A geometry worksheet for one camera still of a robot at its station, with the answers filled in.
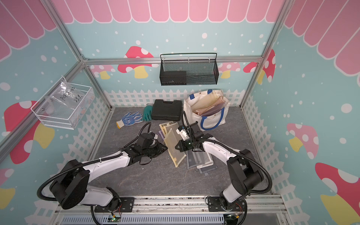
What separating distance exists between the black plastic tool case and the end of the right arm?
321 mm

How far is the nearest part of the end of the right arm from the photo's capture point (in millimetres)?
646

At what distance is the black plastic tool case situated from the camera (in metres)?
1.11
